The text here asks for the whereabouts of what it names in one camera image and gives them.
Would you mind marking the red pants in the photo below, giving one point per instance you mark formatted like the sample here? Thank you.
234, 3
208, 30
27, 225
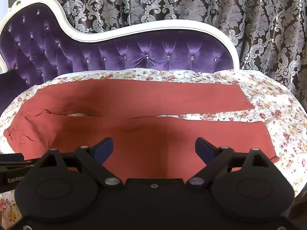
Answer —
144, 95

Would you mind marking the brown silver damask curtain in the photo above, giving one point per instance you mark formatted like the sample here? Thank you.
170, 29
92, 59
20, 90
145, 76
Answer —
168, 0

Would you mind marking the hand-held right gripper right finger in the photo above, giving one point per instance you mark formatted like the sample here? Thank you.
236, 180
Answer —
203, 148

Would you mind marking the floral blanket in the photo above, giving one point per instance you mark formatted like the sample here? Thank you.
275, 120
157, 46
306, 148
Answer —
275, 105

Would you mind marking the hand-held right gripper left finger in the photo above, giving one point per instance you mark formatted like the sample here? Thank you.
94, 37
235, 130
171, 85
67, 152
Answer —
104, 148

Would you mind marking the purple tufted sofa white frame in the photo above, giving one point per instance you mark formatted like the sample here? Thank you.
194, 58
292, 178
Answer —
144, 50

